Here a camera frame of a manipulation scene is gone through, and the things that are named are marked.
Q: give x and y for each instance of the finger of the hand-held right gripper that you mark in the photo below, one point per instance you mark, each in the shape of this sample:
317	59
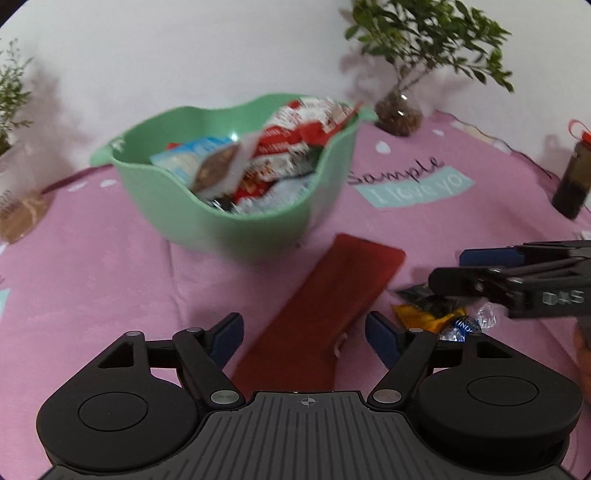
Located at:
457	281
489	257

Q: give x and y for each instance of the orange candy packet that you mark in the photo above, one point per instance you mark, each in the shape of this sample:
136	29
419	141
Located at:
422	318

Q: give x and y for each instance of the dark red long packet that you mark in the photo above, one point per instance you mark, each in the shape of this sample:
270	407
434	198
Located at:
318	300

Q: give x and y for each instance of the blue foil candy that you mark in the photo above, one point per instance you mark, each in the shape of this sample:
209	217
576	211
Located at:
461	327

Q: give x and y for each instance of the leafy plant in glass vase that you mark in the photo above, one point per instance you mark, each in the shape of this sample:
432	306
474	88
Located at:
397	113

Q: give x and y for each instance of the feathery plant in clear cup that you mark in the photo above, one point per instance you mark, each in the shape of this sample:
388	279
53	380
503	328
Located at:
23	217

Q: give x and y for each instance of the pink printed tablecloth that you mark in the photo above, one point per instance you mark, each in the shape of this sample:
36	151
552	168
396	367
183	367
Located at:
92	286

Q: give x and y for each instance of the dark brown nut packet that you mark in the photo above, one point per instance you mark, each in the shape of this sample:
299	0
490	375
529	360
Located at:
219	168

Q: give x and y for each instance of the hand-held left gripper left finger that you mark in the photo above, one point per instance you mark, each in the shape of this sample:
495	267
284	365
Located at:
228	334

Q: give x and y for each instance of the green plastic bowl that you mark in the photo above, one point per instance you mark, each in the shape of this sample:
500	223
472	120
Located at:
184	217

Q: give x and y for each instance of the blue jelly packet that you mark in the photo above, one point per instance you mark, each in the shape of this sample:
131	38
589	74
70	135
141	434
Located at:
184	157

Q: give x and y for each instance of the dark bottle with red cap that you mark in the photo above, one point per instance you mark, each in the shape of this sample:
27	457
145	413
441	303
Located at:
572	189

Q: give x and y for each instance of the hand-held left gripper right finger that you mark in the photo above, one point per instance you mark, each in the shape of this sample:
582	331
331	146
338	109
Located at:
383	337

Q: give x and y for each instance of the black small candy packet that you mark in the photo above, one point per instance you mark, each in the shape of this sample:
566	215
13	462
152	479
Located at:
422	295

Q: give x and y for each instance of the person's right hand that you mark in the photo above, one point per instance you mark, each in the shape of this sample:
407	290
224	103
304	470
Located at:
585	360

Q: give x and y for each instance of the red and white snack bag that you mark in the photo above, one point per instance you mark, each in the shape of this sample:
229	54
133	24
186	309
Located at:
304	117

